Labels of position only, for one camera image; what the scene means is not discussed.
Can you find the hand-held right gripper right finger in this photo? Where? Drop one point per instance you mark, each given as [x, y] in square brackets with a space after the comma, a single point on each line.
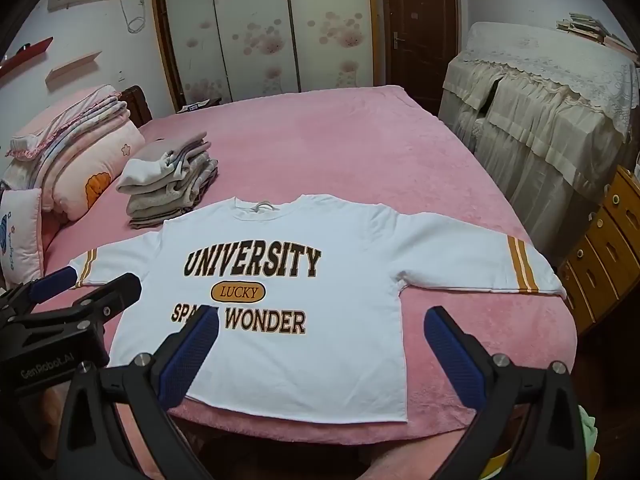
[455, 360]

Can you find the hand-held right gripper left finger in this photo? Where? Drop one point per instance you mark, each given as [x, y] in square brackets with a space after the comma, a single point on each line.
[185, 360]

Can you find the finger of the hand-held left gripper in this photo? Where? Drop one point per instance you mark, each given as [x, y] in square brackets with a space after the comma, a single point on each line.
[115, 292]
[50, 282]

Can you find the white printed sweatshirt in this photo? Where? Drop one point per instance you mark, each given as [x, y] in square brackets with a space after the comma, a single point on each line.
[320, 360]

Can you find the stack of folded clothes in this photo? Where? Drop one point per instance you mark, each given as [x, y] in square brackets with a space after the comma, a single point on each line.
[170, 180]

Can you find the small pink embroidered pillow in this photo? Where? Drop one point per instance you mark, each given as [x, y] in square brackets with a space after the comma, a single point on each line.
[17, 240]

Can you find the floral pillow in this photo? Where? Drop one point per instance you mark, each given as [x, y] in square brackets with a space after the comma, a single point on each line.
[100, 160]

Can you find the light green cloth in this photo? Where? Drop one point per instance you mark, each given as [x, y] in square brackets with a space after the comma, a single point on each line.
[589, 430]

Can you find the pale pink cloth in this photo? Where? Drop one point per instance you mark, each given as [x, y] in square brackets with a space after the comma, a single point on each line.
[325, 455]

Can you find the pink ruffled folded blanket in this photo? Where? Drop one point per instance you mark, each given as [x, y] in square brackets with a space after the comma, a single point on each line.
[75, 120]

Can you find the wooden drawer cabinet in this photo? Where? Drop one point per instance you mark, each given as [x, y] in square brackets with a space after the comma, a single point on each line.
[605, 250]

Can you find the dark wooden headboard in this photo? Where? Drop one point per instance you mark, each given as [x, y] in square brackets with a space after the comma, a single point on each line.
[137, 107]

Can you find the pink plush bed blanket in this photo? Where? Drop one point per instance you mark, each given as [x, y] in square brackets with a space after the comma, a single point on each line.
[350, 150]

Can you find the cream lace covered furniture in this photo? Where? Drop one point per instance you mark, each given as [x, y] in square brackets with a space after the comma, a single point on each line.
[550, 110]

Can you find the floral sliding door wardrobe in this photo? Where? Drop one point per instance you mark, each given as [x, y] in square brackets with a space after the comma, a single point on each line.
[260, 25]

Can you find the dark wooden door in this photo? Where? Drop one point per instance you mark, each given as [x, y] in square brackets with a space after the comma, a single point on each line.
[420, 25]

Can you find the pile of books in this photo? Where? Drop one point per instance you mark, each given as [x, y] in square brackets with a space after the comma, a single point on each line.
[595, 27]

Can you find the light wooden wall shelf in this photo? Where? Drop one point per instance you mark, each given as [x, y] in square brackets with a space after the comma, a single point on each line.
[75, 67]

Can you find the red wall shelf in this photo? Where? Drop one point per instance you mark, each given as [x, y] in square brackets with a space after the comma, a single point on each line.
[30, 55]

